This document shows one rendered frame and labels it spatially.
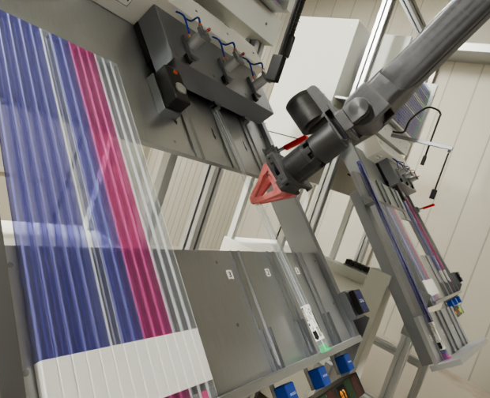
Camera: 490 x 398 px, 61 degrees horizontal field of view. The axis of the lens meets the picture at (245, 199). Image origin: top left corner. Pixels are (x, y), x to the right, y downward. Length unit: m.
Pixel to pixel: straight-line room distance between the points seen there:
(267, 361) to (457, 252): 3.03
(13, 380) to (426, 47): 0.66
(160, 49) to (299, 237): 0.49
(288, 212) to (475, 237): 2.71
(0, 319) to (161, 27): 0.58
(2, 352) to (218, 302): 0.29
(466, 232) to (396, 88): 2.93
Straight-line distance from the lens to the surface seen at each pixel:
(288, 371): 0.63
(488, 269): 3.55
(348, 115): 0.69
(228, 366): 0.56
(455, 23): 0.74
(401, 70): 0.71
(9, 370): 0.39
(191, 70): 0.80
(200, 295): 0.57
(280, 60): 0.73
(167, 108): 0.72
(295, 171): 0.72
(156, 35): 0.82
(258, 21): 1.12
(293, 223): 0.95
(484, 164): 3.63
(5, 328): 0.39
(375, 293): 1.18
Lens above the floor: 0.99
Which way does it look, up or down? 5 degrees down
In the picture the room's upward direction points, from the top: 18 degrees clockwise
